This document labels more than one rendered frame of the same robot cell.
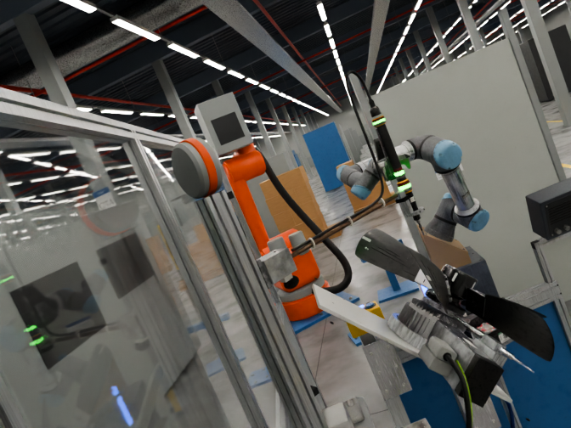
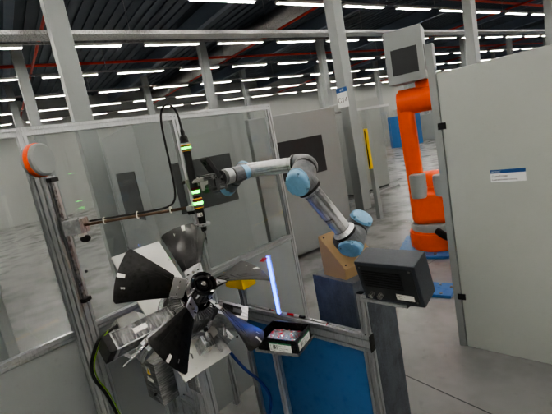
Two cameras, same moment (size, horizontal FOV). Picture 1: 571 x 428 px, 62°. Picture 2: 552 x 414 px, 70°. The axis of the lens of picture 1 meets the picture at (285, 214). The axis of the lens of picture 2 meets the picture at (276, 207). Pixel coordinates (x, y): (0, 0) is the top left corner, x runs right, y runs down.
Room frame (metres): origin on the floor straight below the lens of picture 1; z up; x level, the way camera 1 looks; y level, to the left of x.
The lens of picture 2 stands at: (0.65, -1.90, 1.77)
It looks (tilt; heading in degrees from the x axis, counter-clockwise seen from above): 9 degrees down; 44
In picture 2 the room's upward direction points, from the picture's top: 11 degrees counter-clockwise
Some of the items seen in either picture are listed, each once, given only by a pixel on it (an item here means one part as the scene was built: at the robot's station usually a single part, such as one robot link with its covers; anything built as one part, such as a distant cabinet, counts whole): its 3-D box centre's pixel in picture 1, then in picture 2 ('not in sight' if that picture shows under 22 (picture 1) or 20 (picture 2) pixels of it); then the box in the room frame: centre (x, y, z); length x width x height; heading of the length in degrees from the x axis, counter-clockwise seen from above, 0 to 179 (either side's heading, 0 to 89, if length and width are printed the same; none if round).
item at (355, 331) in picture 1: (364, 320); (239, 278); (2.03, -0.14, 1.02); 0.16 x 0.10 x 0.11; 89
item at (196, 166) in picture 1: (196, 168); (38, 160); (1.26, 0.17, 1.88); 0.17 x 0.15 x 0.16; 179
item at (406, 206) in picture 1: (408, 201); (199, 215); (1.66, -0.42, 1.50); 0.09 x 0.07 x 0.10; 124
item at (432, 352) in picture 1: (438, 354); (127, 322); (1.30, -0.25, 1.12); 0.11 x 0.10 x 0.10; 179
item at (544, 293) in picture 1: (463, 326); (296, 323); (2.02, -0.54, 0.82); 0.90 x 0.04 x 0.08; 89
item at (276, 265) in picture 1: (273, 267); (75, 226); (1.32, 0.09, 1.55); 0.10 x 0.07 x 0.08; 124
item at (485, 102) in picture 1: (479, 183); (544, 201); (3.45, -1.41, 1.10); 1.21 x 0.05 x 2.20; 89
